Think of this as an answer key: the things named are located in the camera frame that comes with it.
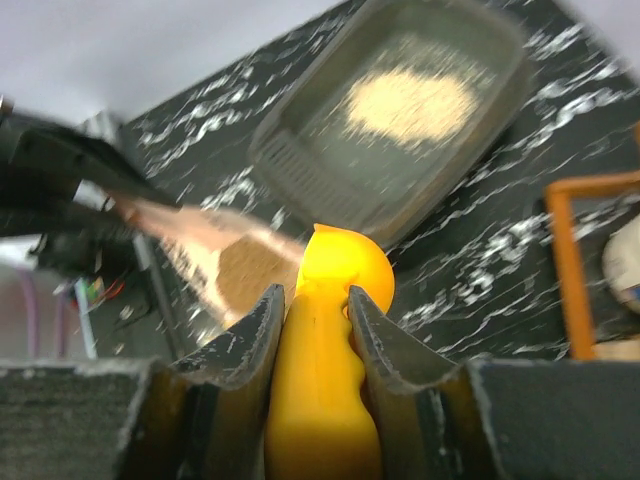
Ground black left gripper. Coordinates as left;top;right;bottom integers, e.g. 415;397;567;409
1;99;179;273

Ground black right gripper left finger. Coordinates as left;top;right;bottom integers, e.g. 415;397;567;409
1;285;285;479

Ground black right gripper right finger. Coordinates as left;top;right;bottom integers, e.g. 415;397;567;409
348;286;639;479

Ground yellow plastic scoop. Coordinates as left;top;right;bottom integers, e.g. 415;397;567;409
264;224;395;479

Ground pink cat litter bag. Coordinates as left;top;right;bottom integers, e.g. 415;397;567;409
115;196;304;328

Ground grey plastic litter box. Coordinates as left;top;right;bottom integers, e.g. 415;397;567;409
249;1;531;247

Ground beige cat litter pellets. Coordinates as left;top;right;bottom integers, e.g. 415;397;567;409
344;68;479;147

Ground white crumpled bag left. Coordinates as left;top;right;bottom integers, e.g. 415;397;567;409
602;216;640;313

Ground orange wooden shelf rack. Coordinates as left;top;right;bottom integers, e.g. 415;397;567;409
545;170;639;362

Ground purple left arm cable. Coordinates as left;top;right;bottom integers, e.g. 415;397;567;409
17;272;69;359

